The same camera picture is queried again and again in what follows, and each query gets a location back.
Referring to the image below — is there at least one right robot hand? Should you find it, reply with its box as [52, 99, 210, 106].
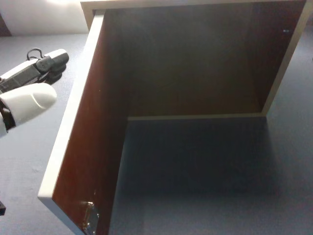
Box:
[0, 48, 69, 138]

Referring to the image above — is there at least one white cabinet door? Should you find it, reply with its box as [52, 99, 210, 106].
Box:
[37, 11, 130, 235]

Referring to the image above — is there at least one metal cabinet hinge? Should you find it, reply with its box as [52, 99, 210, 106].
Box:
[80, 200, 100, 235]

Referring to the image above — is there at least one blue grey table cloth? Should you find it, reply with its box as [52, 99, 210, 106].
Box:
[0, 31, 313, 235]

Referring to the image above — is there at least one black thin cable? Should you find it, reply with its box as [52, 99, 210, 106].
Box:
[25, 48, 44, 61]

